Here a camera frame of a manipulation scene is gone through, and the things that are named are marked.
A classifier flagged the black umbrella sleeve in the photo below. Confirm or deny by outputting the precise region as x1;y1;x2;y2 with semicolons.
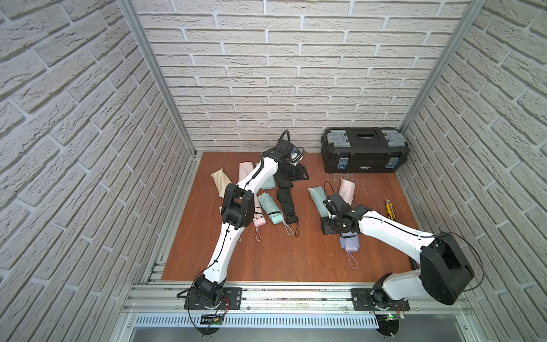
274;170;293;189

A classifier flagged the black umbrella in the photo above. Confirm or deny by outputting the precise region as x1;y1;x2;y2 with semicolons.
276;188;300;238

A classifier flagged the mint green sleeved umbrella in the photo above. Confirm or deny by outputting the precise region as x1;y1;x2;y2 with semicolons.
254;162;277;193

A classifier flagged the lilac sleeved umbrella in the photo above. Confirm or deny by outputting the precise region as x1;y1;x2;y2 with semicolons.
340;232;360;270

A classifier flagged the light pink sleeved umbrella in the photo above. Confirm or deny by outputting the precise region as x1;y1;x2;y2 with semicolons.
238;161;254;182

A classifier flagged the beige umbrella sleeve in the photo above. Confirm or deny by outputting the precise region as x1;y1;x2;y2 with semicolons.
211;168;232;198

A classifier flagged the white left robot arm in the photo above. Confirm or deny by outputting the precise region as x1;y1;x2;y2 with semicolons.
192;145;303;307

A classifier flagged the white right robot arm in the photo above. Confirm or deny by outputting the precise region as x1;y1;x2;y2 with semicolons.
323;194;474;311

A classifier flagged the small mint green sleeve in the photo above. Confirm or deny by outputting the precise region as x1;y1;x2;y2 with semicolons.
308;186;330;217

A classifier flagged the yellow utility knife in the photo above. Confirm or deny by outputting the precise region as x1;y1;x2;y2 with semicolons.
385;199;397;222

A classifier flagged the black plastic toolbox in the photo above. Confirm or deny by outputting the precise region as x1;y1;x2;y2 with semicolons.
321;128;410;174

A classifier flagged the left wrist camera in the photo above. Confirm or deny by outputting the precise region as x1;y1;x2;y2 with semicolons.
273;130;306;165

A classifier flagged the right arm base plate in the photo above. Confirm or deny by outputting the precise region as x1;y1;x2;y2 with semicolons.
350;288;410;312

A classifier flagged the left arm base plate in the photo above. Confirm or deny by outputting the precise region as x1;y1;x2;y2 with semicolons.
182;286;243;311

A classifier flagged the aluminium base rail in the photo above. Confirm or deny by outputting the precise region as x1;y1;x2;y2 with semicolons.
110;282;487;341

